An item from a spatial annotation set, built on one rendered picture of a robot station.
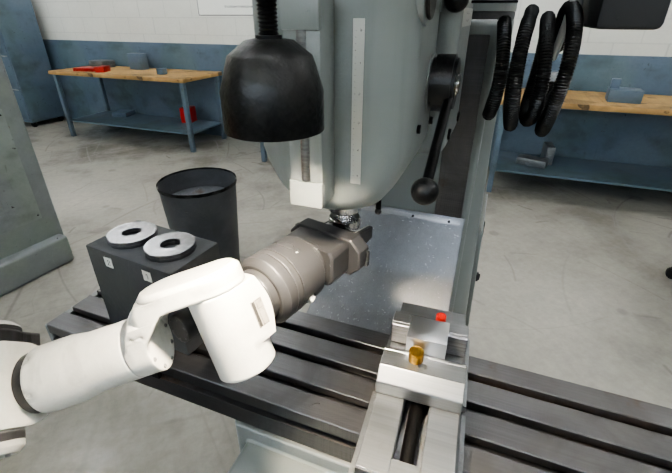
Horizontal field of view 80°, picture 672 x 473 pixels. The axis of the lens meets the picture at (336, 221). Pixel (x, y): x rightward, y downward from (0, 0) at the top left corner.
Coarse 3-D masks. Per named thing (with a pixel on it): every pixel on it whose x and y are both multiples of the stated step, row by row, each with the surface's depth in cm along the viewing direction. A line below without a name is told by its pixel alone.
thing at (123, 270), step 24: (96, 240) 77; (120, 240) 75; (144, 240) 75; (168, 240) 75; (192, 240) 75; (96, 264) 77; (120, 264) 73; (144, 264) 70; (168, 264) 70; (192, 264) 72; (120, 288) 77; (144, 288) 73; (120, 312) 81
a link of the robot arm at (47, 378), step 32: (0, 352) 40; (32, 352) 42; (64, 352) 41; (96, 352) 40; (0, 384) 39; (32, 384) 40; (64, 384) 40; (96, 384) 41; (0, 416) 38; (32, 416) 41
